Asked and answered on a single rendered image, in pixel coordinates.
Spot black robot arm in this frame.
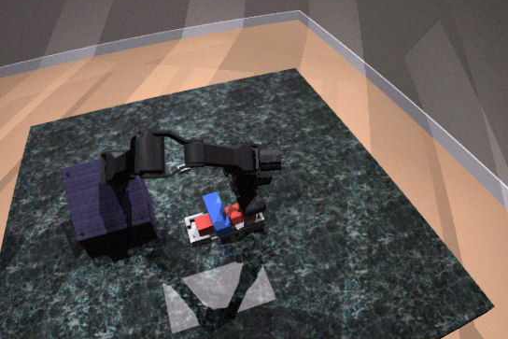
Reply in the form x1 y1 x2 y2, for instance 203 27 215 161
100 131 282 191

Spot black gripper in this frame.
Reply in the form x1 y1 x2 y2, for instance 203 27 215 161
222 167 266 217

